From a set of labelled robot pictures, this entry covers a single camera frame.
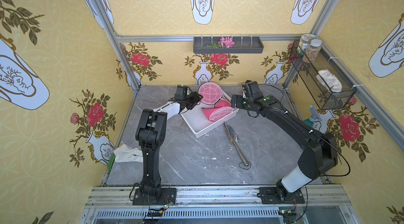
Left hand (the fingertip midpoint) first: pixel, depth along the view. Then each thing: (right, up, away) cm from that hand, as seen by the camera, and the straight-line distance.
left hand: (196, 97), depth 103 cm
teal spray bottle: (+61, -10, -23) cm, 66 cm away
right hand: (+26, -1, -15) cm, 31 cm away
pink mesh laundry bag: (+16, -6, -14) cm, 22 cm away
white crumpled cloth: (-38, -32, -16) cm, 52 cm away
